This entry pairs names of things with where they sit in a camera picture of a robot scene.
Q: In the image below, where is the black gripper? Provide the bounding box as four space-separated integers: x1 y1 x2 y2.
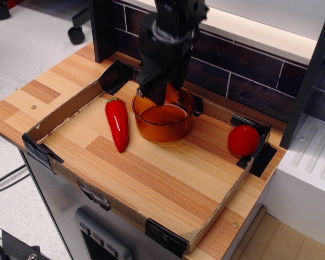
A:
136 13 193 106

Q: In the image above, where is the orange toy carrot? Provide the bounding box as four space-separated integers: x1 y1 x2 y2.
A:
165 82 179 103

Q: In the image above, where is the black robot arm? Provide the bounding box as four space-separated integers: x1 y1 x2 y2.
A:
136 1 209 106

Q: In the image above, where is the transparent orange plastic pot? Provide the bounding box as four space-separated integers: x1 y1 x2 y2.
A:
132 88 196 142

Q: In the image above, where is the cardboard fence with black tape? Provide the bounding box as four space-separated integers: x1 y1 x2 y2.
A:
23 60 276 257

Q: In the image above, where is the red toy chili pepper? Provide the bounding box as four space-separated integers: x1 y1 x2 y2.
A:
105 97 129 153

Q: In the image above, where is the red toy tomato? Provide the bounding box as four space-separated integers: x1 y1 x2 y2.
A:
227 125 260 156

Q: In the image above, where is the black office chair base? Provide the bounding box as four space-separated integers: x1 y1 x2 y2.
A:
67 7 90 45

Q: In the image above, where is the white toy sink drainboard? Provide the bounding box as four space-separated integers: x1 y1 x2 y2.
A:
264 116 325 245

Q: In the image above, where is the dark upright post left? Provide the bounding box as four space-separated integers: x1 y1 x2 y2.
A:
88 0 117 63

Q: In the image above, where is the dark upright post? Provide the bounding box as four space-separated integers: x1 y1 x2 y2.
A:
280 22 325 149
88 0 117 63

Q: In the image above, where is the dark upright post right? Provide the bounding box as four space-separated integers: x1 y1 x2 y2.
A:
280 22 325 149

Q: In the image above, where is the black floor cable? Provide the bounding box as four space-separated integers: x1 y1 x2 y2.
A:
0 164 30 196

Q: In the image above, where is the black bracket with screw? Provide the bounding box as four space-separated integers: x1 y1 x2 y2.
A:
0 228 49 260

